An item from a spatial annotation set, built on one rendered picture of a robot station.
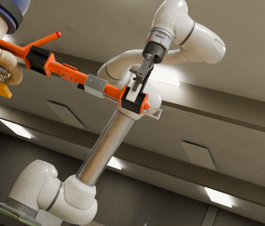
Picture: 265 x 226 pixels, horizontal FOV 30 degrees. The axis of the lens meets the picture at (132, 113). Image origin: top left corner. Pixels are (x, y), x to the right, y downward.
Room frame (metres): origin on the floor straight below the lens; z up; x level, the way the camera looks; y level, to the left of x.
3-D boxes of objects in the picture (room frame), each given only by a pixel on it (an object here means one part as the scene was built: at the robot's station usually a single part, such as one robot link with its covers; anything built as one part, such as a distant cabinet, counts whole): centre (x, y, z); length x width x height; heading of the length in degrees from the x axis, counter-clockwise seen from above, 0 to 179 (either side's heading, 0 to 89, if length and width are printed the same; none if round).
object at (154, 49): (1.56, 0.02, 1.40); 0.08 x 0.07 x 0.09; 173
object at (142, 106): (1.54, 0.02, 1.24); 0.08 x 0.07 x 0.05; 83
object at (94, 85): (1.57, 0.15, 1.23); 0.07 x 0.07 x 0.04; 83
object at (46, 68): (1.59, 0.36, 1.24); 0.10 x 0.08 x 0.06; 173
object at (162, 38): (1.56, 0.02, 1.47); 0.09 x 0.09 x 0.06
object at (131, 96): (1.51, 0.02, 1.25); 0.03 x 0.01 x 0.07; 83
